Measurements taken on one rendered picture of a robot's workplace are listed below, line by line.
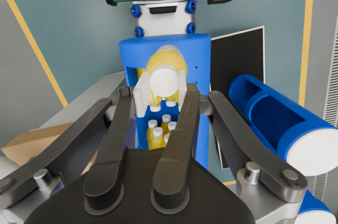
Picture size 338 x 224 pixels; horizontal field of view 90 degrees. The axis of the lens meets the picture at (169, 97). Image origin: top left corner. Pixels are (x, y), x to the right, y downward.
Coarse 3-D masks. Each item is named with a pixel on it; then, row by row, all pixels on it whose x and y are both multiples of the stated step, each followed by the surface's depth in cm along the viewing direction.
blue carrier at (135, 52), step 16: (128, 48) 44; (144, 48) 42; (192, 48) 43; (208, 48) 48; (128, 64) 47; (144, 64) 43; (192, 64) 44; (208, 64) 50; (128, 80) 58; (192, 80) 46; (208, 80) 52; (160, 112) 78; (176, 112) 79; (144, 128) 74; (208, 128) 61; (144, 144) 75
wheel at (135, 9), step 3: (132, 6) 61; (135, 6) 60; (138, 6) 60; (132, 9) 62; (135, 9) 60; (138, 9) 60; (132, 12) 63; (135, 12) 61; (138, 12) 61; (135, 15) 61; (138, 15) 61
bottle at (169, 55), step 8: (160, 48) 31; (168, 48) 29; (176, 48) 33; (152, 56) 26; (160, 56) 24; (168, 56) 24; (176, 56) 25; (152, 64) 24; (160, 64) 23; (168, 64) 23; (176, 64) 24; (184, 64) 26
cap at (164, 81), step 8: (152, 72) 22; (160, 72) 21; (168, 72) 21; (176, 72) 22; (152, 80) 21; (160, 80) 21; (168, 80) 21; (176, 80) 21; (152, 88) 22; (160, 88) 22; (168, 88) 22; (176, 88) 22; (160, 96) 22; (168, 96) 22
